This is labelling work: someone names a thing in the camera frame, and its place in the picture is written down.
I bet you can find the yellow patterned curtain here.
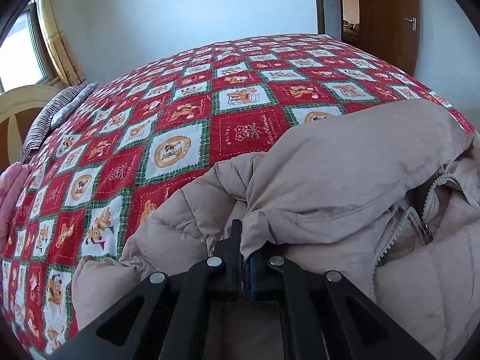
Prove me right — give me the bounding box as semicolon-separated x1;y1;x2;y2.
36;0;86;86

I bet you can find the silver door handle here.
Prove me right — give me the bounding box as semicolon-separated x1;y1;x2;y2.
404;17;416;32

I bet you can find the beige puffer down jacket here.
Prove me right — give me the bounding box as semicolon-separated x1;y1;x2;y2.
72;99;479;359

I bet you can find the brown wooden door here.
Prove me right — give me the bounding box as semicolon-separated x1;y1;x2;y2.
359;0;420;75

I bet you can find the dark brown door frame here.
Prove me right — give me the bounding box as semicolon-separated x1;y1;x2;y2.
316;0;325;34

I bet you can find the window with grey frame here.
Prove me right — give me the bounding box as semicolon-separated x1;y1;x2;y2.
0;0;57;93

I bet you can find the pink folded quilt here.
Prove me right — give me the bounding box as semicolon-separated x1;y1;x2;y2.
0;162;32;256

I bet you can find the striped grey pillow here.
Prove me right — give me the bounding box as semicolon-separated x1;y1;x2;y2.
21;83;98;163

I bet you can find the red patchwork cartoon bedspread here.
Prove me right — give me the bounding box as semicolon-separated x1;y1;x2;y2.
1;34;476;359

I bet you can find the cream and brown headboard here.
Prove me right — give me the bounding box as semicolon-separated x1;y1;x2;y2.
0;85;60;172

